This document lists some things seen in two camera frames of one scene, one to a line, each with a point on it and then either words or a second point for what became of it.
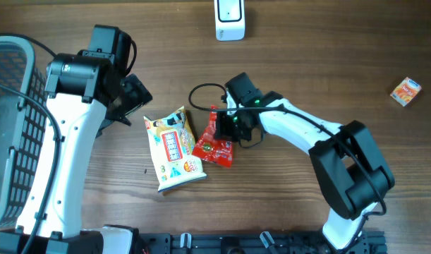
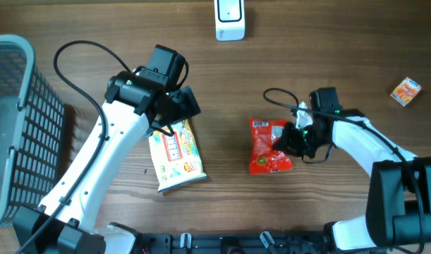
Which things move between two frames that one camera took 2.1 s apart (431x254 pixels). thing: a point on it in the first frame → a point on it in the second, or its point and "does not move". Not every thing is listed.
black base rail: x=256 y=243 does not move
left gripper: x=137 y=96 → x=186 y=104
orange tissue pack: x=405 y=92 does not move
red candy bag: x=212 y=149 → x=264 y=133
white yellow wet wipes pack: x=172 y=144 does not move
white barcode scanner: x=229 y=20 does not move
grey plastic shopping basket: x=19 y=106 does not move
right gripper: x=223 y=130 → x=287 y=142
